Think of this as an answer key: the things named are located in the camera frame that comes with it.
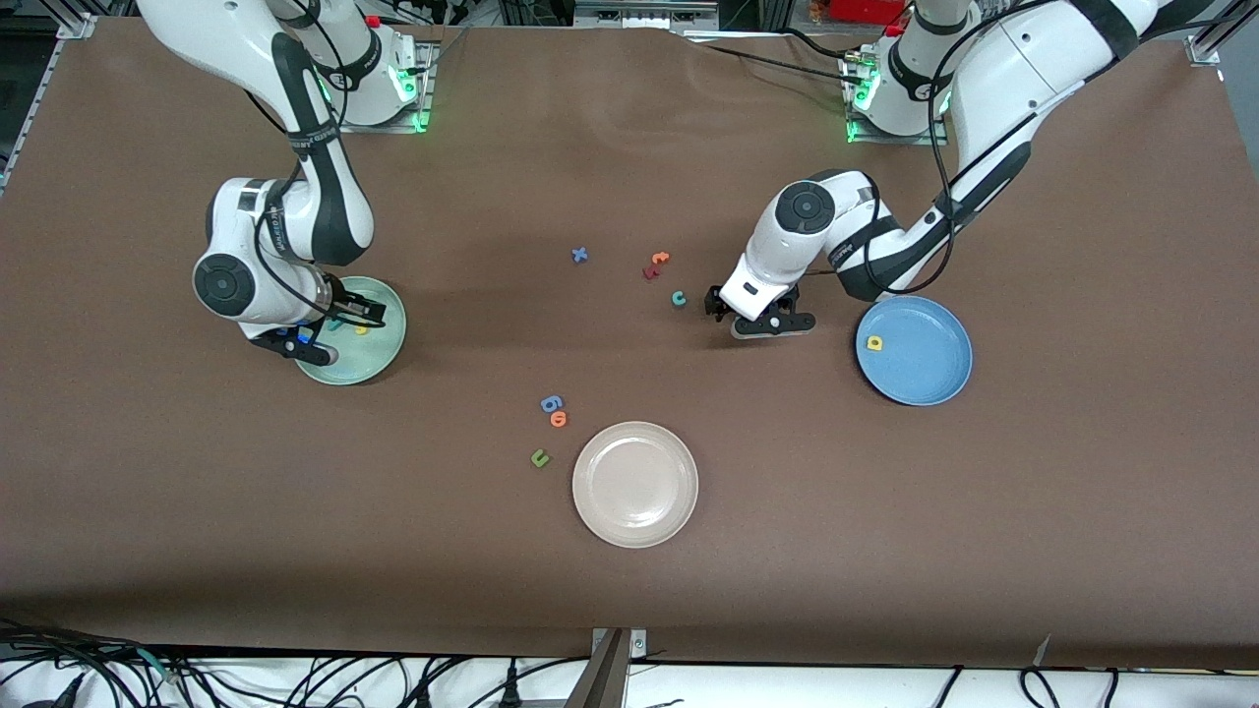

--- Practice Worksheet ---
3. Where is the light green plate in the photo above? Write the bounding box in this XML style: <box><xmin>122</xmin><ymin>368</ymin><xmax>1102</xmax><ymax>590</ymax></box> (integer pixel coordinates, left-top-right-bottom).
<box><xmin>293</xmin><ymin>276</ymin><xmax>407</xmax><ymax>386</ymax></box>

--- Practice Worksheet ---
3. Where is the blue plate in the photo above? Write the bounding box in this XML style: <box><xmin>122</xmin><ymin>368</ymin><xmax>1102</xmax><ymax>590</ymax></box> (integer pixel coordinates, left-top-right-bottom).
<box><xmin>855</xmin><ymin>295</ymin><xmax>974</xmax><ymax>407</ymax></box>

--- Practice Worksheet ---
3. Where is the beige plate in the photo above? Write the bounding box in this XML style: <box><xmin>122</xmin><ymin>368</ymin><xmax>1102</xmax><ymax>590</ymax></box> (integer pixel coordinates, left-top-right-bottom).
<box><xmin>571</xmin><ymin>421</ymin><xmax>700</xmax><ymax>549</ymax></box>

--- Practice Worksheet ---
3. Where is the grey metal rack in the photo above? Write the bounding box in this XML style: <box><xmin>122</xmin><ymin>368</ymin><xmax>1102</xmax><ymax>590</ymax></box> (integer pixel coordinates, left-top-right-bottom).
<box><xmin>573</xmin><ymin>0</ymin><xmax>721</xmax><ymax>32</ymax></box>

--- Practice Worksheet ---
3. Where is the brown table cover sheet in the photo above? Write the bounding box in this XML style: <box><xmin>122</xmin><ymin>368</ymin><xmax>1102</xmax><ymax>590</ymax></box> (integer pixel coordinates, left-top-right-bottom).
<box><xmin>0</xmin><ymin>15</ymin><xmax>1259</xmax><ymax>672</ymax></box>

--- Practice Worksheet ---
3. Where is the red box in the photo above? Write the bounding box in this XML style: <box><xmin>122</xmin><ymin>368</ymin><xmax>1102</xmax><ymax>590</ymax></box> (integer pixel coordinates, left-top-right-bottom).
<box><xmin>829</xmin><ymin>0</ymin><xmax>908</xmax><ymax>25</ymax></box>

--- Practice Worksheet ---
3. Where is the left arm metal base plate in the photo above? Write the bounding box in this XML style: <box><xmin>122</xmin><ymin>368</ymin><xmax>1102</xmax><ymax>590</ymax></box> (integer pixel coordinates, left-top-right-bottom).
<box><xmin>841</xmin><ymin>49</ymin><xmax>950</xmax><ymax>147</ymax></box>

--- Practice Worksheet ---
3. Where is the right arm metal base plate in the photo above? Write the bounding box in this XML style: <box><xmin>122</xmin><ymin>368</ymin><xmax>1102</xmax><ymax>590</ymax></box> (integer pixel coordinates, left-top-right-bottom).
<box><xmin>328</xmin><ymin>41</ymin><xmax>436</xmax><ymax>134</ymax></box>

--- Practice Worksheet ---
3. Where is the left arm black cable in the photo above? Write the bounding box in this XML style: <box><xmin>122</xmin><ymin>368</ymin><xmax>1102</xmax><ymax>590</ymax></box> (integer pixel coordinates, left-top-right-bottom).
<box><xmin>885</xmin><ymin>0</ymin><xmax>1058</xmax><ymax>296</ymax></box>

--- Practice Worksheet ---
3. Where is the thin black table cable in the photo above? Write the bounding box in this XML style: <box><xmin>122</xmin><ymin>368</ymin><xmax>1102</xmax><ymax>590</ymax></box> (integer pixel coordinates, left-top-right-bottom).
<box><xmin>679</xmin><ymin>28</ymin><xmax>867</xmax><ymax>85</ymax></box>

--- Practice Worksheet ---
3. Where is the grey metal camera post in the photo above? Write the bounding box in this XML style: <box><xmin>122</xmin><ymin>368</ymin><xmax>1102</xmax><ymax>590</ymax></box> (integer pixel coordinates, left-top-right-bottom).
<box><xmin>566</xmin><ymin>627</ymin><xmax>648</xmax><ymax>708</ymax></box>

